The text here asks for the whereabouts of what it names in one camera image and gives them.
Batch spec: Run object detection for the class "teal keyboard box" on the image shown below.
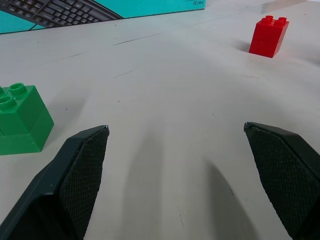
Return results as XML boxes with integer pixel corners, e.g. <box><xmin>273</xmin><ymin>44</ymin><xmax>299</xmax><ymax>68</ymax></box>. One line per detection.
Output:
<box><xmin>0</xmin><ymin>0</ymin><xmax>206</xmax><ymax>35</ymax></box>

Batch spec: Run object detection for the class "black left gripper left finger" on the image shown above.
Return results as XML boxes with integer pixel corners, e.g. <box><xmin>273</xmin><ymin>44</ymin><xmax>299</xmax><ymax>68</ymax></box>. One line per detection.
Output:
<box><xmin>0</xmin><ymin>124</ymin><xmax>111</xmax><ymax>240</ymax></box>

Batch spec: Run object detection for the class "red toy brick stack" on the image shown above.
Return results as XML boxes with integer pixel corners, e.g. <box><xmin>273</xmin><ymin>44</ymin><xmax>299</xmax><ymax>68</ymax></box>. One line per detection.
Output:
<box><xmin>248</xmin><ymin>15</ymin><xmax>290</xmax><ymax>59</ymax></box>

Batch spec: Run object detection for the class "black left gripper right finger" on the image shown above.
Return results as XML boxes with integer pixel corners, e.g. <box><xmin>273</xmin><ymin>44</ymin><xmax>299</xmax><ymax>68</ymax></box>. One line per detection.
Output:
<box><xmin>243</xmin><ymin>121</ymin><xmax>320</xmax><ymax>240</ymax></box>

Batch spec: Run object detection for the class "green toy brick stack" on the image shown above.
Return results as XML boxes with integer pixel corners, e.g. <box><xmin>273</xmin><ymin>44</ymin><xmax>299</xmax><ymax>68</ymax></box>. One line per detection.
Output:
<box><xmin>0</xmin><ymin>83</ymin><xmax>55</xmax><ymax>156</ymax></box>

